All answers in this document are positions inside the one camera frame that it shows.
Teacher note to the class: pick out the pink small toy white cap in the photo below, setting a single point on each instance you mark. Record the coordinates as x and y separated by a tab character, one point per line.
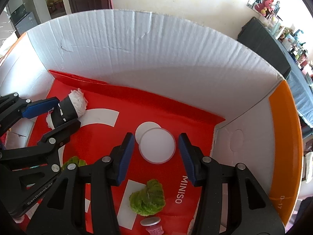
154	230

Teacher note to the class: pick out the white round disc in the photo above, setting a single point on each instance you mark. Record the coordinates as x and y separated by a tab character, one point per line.
146	129

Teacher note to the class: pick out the green yarn knot ball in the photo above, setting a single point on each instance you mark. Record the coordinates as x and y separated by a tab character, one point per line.
146	197
73	162

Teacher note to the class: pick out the pink plush toy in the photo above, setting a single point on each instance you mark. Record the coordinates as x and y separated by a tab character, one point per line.
265	3

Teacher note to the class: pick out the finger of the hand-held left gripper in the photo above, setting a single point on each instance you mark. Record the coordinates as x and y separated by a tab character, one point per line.
66	129
39	107

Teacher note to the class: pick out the black and white sushi plush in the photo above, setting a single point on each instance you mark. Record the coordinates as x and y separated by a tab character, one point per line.
68	107

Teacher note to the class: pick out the clear-rimmed white round case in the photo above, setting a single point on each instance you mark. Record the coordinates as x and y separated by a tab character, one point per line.
157	145

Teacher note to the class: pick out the blue cloth covered table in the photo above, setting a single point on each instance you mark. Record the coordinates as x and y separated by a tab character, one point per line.
300	90

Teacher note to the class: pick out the orange and white cardboard box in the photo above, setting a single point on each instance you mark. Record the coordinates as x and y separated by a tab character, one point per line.
146	53

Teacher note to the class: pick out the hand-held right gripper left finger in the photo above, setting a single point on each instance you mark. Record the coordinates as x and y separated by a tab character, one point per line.
126	156

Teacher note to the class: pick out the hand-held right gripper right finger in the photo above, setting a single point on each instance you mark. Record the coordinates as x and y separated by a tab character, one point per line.
187	156

